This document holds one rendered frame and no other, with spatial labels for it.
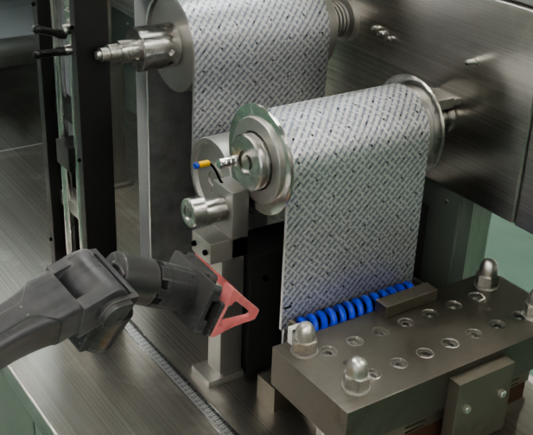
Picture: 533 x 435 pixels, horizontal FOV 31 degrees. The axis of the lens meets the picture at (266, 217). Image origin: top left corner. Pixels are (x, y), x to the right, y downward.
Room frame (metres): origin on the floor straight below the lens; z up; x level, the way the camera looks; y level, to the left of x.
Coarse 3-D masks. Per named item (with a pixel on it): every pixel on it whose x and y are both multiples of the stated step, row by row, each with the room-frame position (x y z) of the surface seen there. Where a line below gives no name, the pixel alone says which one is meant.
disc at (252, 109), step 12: (240, 108) 1.17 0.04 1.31; (252, 108) 1.15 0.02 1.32; (264, 108) 1.13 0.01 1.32; (264, 120) 1.12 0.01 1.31; (276, 120) 1.11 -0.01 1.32; (276, 132) 1.10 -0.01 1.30; (288, 144) 1.09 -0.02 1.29; (288, 156) 1.08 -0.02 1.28; (288, 168) 1.08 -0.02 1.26; (288, 180) 1.08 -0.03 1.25; (288, 192) 1.08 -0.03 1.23; (252, 204) 1.14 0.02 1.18; (264, 204) 1.12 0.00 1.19; (276, 204) 1.10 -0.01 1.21
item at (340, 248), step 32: (352, 192) 1.14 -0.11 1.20; (384, 192) 1.18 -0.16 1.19; (416, 192) 1.21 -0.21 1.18; (288, 224) 1.09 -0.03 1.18; (320, 224) 1.12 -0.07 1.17; (352, 224) 1.15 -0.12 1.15; (384, 224) 1.18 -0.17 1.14; (416, 224) 1.22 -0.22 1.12; (288, 256) 1.09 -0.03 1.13; (320, 256) 1.12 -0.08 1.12; (352, 256) 1.15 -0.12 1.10; (384, 256) 1.18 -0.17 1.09; (288, 288) 1.09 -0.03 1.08; (320, 288) 1.12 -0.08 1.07; (352, 288) 1.15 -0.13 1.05; (384, 288) 1.19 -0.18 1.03; (288, 320) 1.09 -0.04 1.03
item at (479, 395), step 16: (480, 368) 1.02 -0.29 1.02; (496, 368) 1.02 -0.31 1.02; (512, 368) 1.03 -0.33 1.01; (448, 384) 0.99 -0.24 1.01; (464, 384) 0.98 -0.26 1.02; (480, 384) 1.00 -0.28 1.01; (496, 384) 1.02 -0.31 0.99; (448, 400) 0.99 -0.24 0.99; (464, 400) 0.98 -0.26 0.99; (480, 400) 1.00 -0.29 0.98; (496, 400) 1.02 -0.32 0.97; (448, 416) 0.99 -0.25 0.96; (464, 416) 0.99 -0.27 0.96; (480, 416) 1.01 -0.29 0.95; (496, 416) 1.02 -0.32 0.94; (448, 432) 0.98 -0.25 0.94; (464, 432) 0.99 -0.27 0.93; (480, 432) 1.01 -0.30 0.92
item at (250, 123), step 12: (420, 96) 1.26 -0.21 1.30; (240, 120) 1.16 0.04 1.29; (252, 120) 1.14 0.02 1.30; (432, 120) 1.23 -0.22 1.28; (240, 132) 1.16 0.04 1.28; (264, 132) 1.11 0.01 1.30; (432, 132) 1.23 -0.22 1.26; (276, 144) 1.10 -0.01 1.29; (432, 144) 1.23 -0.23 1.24; (276, 156) 1.09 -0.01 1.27; (276, 168) 1.09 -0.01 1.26; (276, 180) 1.09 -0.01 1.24; (252, 192) 1.13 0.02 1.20; (264, 192) 1.11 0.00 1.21; (276, 192) 1.09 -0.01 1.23
